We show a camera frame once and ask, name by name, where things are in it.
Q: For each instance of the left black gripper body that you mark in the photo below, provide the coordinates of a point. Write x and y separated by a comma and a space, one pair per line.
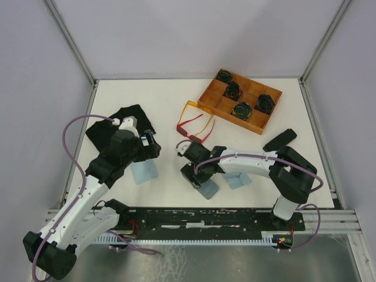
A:
148, 151

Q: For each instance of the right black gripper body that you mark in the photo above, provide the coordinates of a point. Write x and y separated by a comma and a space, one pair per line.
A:
188, 170

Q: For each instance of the grey-blue glasses case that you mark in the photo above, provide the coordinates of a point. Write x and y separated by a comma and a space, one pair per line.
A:
208, 189

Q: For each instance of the light blue cloth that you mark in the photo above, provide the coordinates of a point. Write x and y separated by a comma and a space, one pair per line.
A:
237, 180
143, 172

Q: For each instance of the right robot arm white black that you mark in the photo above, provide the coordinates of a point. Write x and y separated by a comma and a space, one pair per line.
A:
294, 177

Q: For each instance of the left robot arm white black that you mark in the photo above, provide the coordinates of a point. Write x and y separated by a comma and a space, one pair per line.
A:
56, 247

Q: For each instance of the red sunglasses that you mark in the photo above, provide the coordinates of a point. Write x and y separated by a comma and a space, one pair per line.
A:
196, 128

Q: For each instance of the orange sunglasses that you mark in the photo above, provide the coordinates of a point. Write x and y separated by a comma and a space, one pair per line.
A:
192, 109

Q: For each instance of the black folded t-shirt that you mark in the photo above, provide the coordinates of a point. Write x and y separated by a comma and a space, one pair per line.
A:
100, 132

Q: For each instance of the orange wooden divider tray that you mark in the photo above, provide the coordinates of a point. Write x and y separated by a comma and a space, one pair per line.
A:
213, 100

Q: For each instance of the rolled dark tie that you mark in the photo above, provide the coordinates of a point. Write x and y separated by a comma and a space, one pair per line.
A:
265, 104
224, 76
232, 91

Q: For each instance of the rolled dark tie right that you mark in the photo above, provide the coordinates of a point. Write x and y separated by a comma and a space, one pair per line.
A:
265, 104

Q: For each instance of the black glasses case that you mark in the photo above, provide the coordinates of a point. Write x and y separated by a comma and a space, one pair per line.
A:
283, 139

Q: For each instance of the rolled dark tie top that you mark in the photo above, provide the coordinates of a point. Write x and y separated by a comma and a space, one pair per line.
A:
224, 76

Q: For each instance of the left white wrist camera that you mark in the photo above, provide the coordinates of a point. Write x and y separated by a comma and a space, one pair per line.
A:
128, 123

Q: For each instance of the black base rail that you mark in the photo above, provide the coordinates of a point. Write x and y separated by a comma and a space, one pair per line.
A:
147, 219

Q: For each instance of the white slotted cable duct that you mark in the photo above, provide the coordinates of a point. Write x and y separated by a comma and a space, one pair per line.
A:
209, 237

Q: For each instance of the left aluminium frame post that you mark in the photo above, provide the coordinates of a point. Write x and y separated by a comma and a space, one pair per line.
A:
52, 8

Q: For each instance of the aluminium frame post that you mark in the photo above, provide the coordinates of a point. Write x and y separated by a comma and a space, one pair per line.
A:
52, 8
325, 40

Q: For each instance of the right aluminium frame post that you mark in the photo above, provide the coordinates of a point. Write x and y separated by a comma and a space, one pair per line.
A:
325, 40

